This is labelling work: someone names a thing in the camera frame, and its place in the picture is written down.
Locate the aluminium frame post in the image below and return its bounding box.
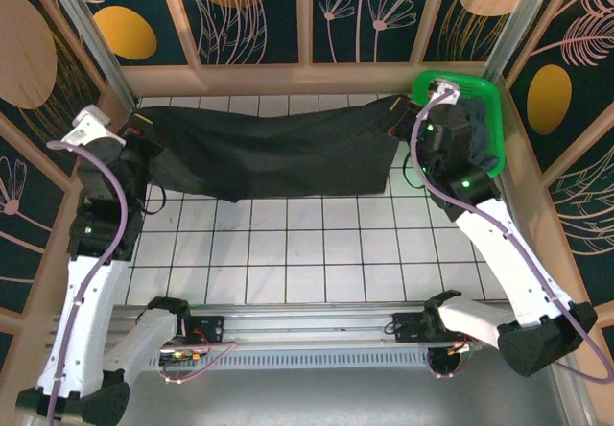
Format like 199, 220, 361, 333
37, 0, 140, 110
484, 0, 562, 82

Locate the grey metal base plate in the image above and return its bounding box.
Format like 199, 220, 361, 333
119, 367, 565, 426

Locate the green plastic basket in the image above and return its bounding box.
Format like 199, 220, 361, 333
411, 69, 508, 178

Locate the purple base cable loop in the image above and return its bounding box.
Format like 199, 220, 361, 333
160, 341, 237, 385

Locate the slotted grey cable duct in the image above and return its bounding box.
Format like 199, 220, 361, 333
148, 351, 433, 370

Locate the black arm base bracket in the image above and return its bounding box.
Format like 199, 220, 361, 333
186, 314, 225, 340
390, 311, 433, 343

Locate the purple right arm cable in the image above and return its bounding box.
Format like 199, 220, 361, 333
412, 88, 614, 382

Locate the black t-shirt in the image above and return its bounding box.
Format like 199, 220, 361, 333
127, 93, 418, 204

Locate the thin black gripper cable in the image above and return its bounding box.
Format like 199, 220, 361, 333
401, 151, 426, 191
142, 182, 168, 216

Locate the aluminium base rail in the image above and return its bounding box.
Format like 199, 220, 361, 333
109, 303, 514, 350

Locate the thin black right gripper cable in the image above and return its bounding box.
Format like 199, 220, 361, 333
401, 151, 426, 191

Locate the thin black left gripper cable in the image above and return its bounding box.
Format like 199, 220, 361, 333
142, 182, 168, 216

